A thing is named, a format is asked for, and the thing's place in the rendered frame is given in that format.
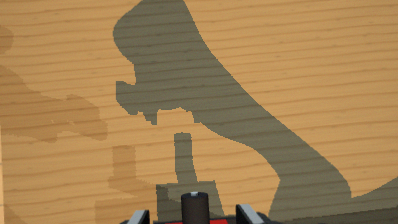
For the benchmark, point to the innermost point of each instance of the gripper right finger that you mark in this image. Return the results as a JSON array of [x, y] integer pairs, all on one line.
[[246, 215]]

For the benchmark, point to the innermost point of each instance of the red block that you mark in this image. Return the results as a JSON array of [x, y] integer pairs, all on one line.
[[195, 210]]

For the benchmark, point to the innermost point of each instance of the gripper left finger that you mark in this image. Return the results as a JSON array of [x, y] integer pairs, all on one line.
[[139, 217]]

